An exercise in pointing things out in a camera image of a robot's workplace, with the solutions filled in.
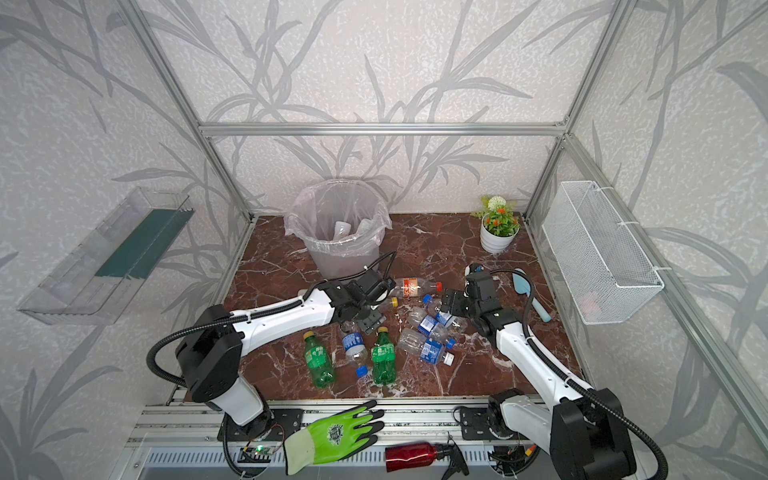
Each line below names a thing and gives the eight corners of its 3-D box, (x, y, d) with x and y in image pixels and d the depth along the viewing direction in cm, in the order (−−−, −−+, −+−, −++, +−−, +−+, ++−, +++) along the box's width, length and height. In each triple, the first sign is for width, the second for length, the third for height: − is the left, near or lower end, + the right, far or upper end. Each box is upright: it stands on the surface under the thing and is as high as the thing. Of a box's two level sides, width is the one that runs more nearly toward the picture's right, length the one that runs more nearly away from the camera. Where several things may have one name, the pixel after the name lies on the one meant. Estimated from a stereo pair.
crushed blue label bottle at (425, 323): (404, 321, 93) (404, 314, 89) (413, 310, 96) (413, 303, 92) (449, 354, 87) (451, 348, 83) (457, 341, 89) (460, 335, 85)
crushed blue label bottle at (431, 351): (395, 348, 88) (395, 340, 83) (404, 333, 91) (404, 324, 86) (447, 376, 83) (450, 369, 78) (454, 359, 86) (457, 351, 81)
